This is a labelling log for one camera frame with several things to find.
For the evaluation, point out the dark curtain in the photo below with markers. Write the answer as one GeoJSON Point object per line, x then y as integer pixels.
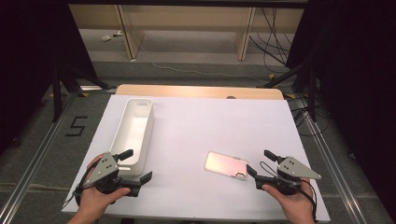
{"type": "Point", "coordinates": [358, 77]}
{"type": "Point", "coordinates": [28, 62]}

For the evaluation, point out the small white floor object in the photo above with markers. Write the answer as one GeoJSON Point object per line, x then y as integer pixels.
{"type": "Point", "coordinates": [106, 38]}

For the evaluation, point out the metal floor rail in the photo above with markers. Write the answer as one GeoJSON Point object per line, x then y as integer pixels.
{"type": "Point", "coordinates": [330, 155]}
{"type": "Point", "coordinates": [34, 155]}

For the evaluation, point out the wooden table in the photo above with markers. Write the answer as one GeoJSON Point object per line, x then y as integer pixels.
{"type": "Point", "coordinates": [199, 91]}

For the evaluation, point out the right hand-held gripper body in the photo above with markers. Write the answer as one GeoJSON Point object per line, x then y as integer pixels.
{"type": "Point", "coordinates": [292, 171]}

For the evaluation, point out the wooden shelf unit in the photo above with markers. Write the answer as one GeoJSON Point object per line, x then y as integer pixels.
{"type": "Point", "coordinates": [186, 18]}

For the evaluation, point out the person's right hand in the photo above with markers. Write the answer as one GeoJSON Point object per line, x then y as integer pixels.
{"type": "Point", "coordinates": [294, 202]}

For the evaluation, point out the white plastic bin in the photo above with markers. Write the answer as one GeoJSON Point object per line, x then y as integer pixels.
{"type": "Point", "coordinates": [134, 133]}

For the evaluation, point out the person's left hand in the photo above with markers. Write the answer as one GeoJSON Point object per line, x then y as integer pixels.
{"type": "Point", "coordinates": [96, 199]}

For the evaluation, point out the black tripod stand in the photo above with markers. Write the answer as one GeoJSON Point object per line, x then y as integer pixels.
{"type": "Point", "coordinates": [57, 93]}
{"type": "Point", "coordinates": [311, 90]}

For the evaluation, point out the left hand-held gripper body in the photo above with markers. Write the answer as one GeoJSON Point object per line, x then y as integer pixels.
{"type": "Point", "coordinates": [104, 169]}

